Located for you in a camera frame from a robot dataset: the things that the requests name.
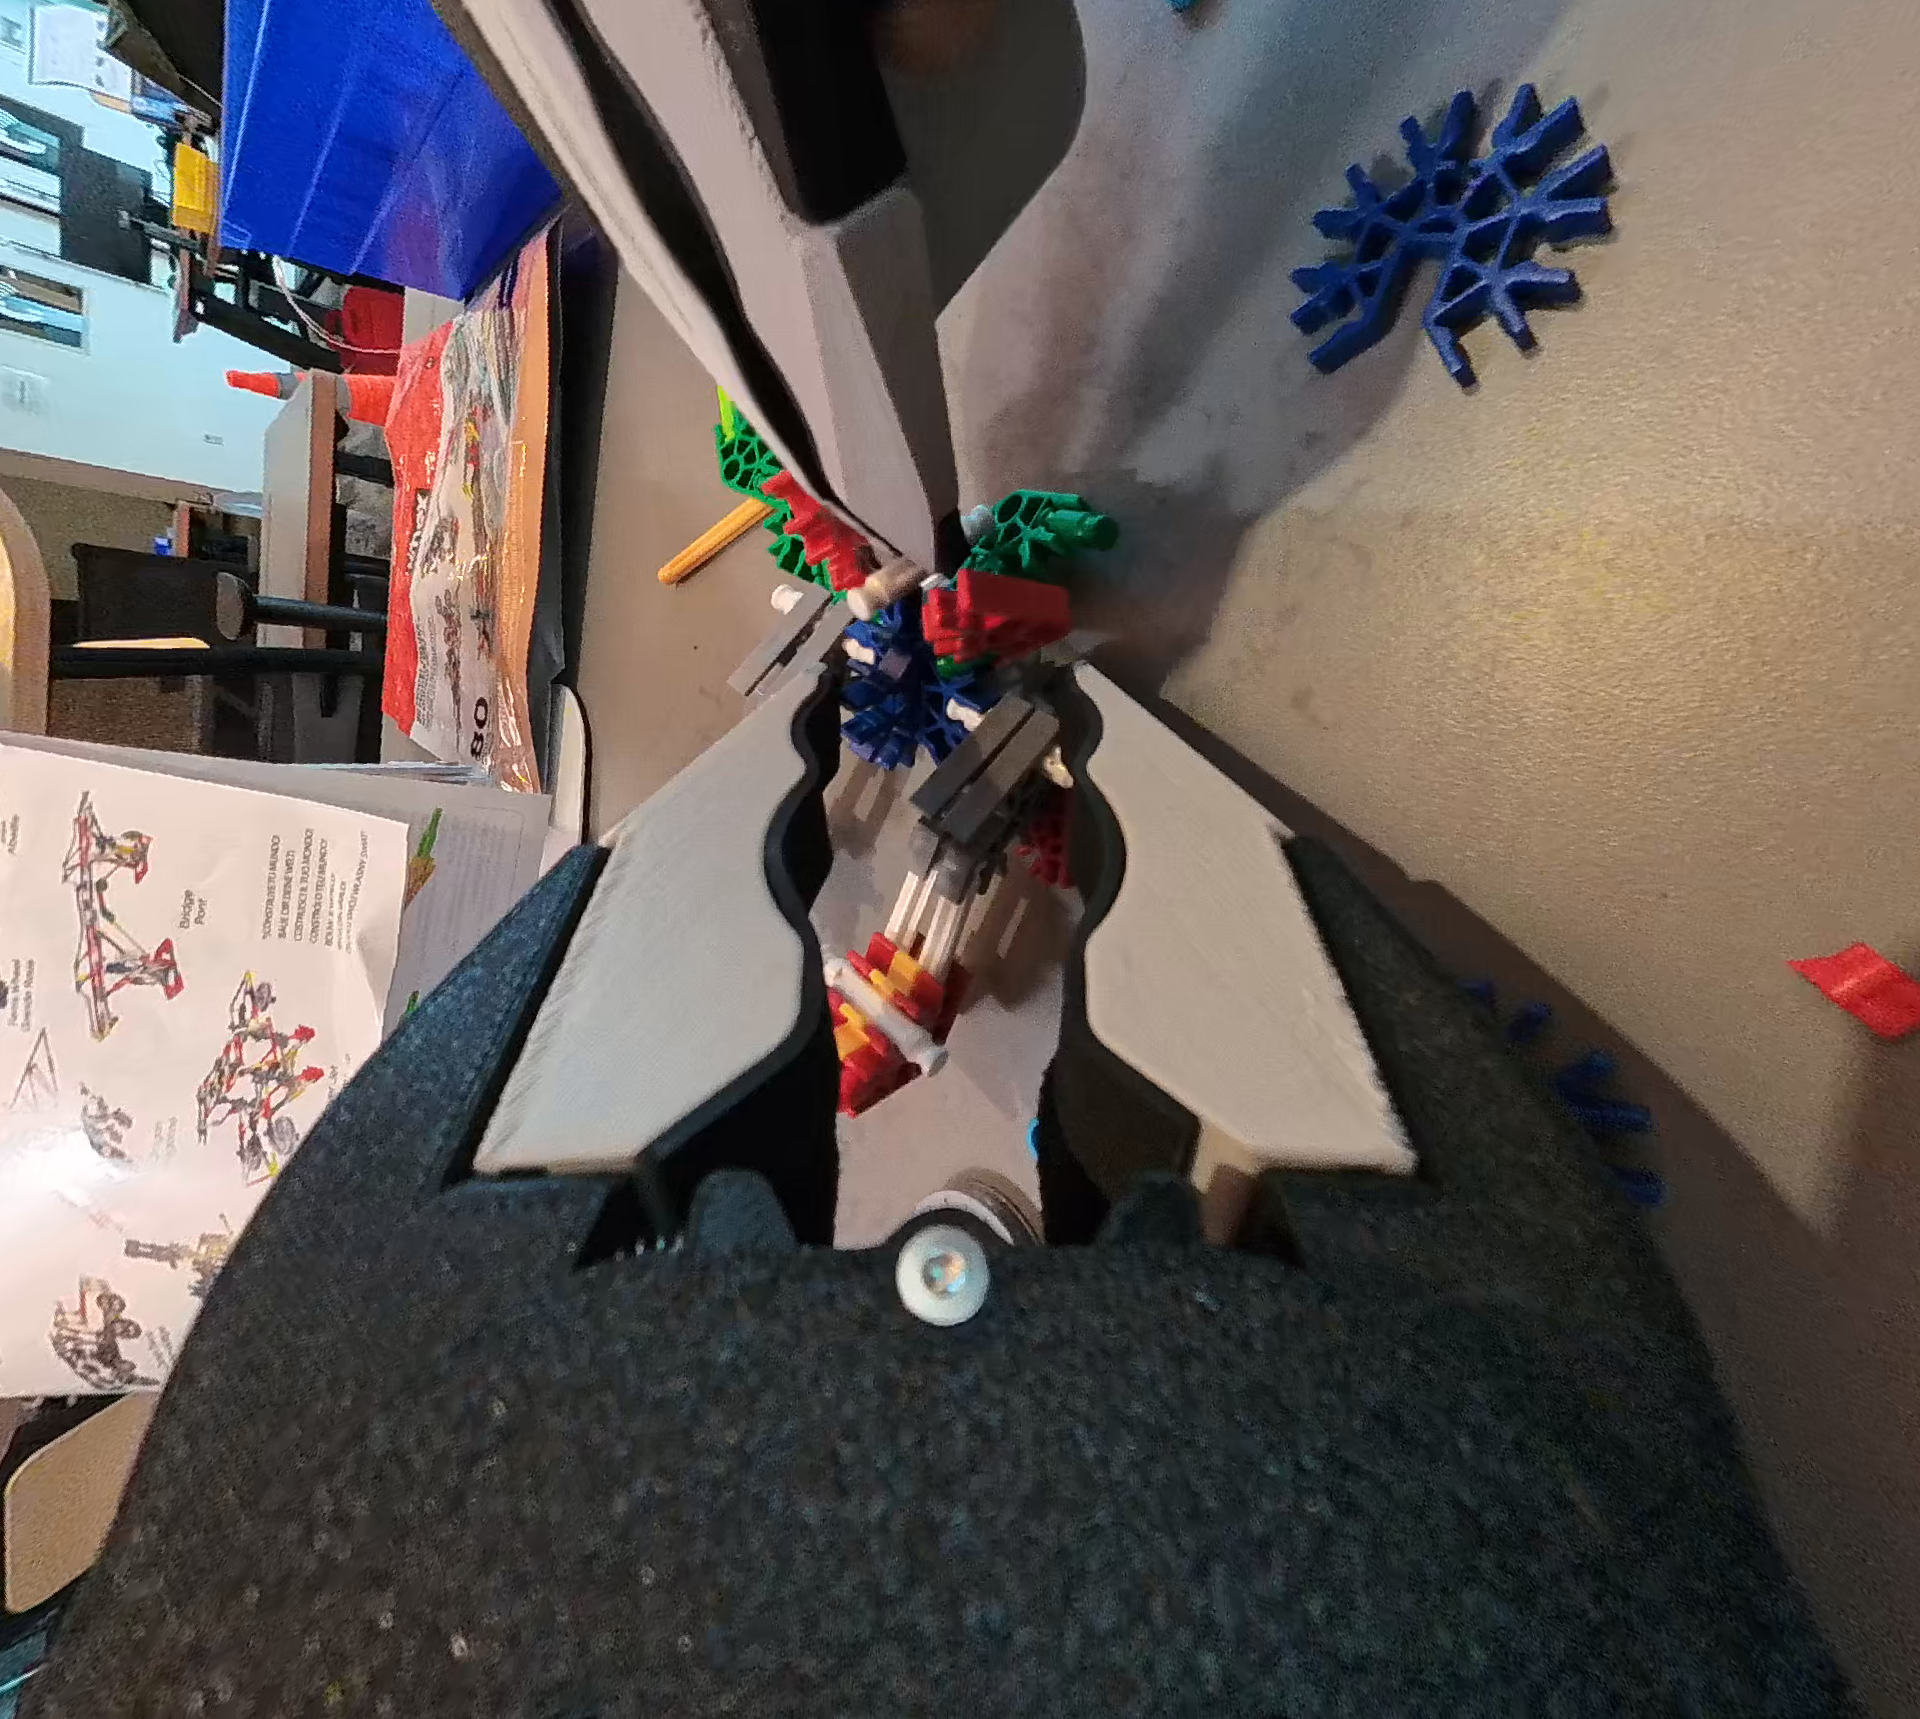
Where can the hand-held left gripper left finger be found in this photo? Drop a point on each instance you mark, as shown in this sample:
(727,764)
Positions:
(661,984)

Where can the white instruction poster board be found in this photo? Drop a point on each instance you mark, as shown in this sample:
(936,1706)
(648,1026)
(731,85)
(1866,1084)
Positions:
(293,489)

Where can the silver wheel hub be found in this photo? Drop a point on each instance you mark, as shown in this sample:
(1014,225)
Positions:
(1004,1202)

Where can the long yellow rod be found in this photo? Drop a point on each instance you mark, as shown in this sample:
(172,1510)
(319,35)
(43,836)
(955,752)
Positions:
(705,551)

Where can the toy instruction booklet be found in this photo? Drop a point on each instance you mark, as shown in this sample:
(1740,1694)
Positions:
(180,1074)

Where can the small blue plastic bin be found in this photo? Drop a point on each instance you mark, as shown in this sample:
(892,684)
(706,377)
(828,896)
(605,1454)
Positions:
(344,99)

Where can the red fan connector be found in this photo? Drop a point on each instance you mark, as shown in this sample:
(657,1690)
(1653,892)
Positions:
(822,539)

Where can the small red clip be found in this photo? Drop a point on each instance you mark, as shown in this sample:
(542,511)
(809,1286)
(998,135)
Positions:
(1861,984)

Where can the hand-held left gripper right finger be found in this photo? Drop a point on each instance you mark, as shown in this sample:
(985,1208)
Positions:
(1231,1000)

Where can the white book stand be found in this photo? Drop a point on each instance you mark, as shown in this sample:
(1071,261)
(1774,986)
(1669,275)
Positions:
(570,760)

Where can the blue grey snowflake connector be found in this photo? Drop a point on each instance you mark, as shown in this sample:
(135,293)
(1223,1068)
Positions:
(1591,1090)

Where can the light wooden desk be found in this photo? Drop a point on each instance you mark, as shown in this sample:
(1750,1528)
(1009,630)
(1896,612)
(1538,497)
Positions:
(23,610)

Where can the red plastic object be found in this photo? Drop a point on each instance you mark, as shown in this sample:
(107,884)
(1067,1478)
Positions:
(369,393)

